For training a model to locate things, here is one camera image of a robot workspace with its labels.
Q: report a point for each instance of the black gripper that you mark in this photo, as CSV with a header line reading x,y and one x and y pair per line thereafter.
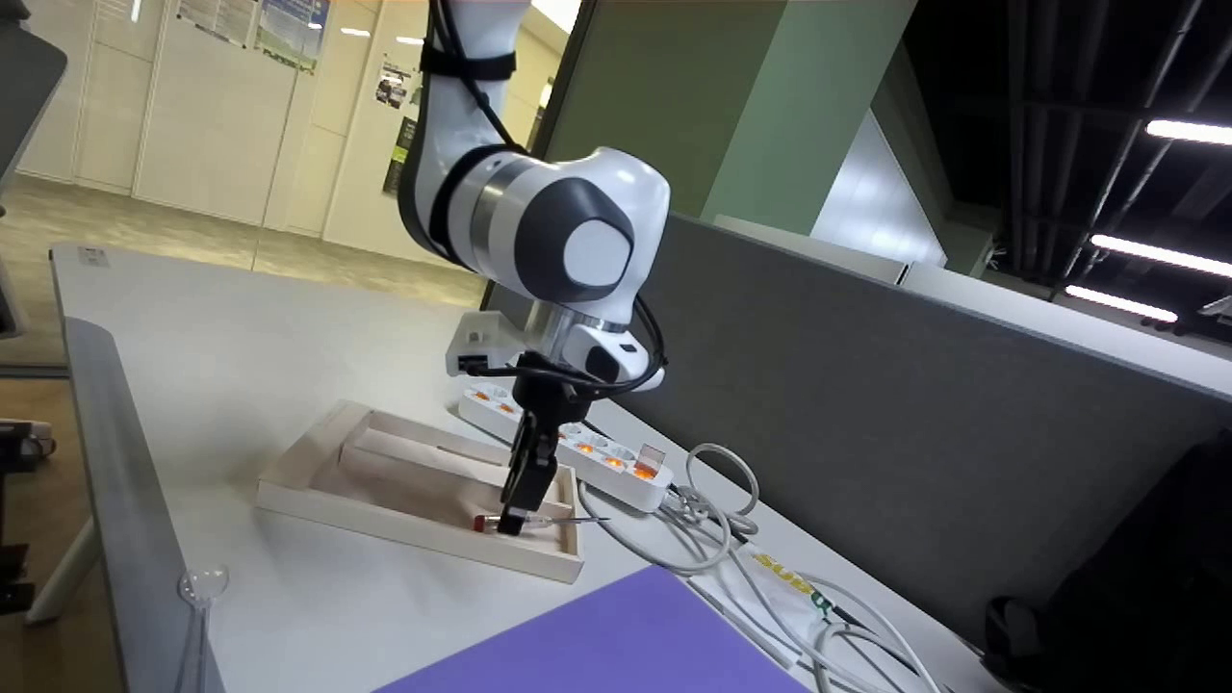
x,y
548,407

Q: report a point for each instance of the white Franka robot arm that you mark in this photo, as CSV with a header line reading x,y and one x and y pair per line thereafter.
x,y
554,232

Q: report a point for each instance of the white divided box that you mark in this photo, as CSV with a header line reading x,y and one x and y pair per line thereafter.
x,y
388,487

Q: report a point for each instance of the white power strip orange switches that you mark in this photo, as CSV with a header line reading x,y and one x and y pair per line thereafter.
x,y
618,461

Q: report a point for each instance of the purple mat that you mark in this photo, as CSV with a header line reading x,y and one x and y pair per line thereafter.
x,y
639,648

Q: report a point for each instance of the clear plastic clamp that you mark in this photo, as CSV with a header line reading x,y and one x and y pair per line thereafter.
x,y
207,582

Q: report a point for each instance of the gray desk partition panel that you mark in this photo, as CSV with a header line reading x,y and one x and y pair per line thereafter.
x,y
900,411

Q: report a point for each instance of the green pillar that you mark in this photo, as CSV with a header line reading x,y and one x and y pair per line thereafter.
x,y
745,90

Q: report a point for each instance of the white table leg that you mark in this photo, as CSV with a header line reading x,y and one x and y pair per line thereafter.
x,y
65,573

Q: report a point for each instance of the ceiling light tube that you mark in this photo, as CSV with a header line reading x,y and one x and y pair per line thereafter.
x,y
1119,306
1157,256
1187,132

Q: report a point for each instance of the black office chair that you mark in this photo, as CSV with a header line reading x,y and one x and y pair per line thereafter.
x,y
1140,589

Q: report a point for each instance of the dark monitor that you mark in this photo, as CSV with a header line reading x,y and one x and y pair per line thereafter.
x,y
23,84

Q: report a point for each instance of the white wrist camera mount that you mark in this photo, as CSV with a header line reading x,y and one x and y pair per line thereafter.
x,y
485,345

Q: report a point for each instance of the dark green wall poster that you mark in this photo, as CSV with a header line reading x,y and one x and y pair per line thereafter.
x,y
393,179

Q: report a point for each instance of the small wall photo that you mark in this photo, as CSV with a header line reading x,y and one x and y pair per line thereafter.
x,y
393,86

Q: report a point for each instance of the blue green wall poster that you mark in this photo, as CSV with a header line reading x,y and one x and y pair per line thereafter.
x,y
294,27

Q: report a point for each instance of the pale wall poster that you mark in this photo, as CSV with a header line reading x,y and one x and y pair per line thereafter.
x,y
219,17

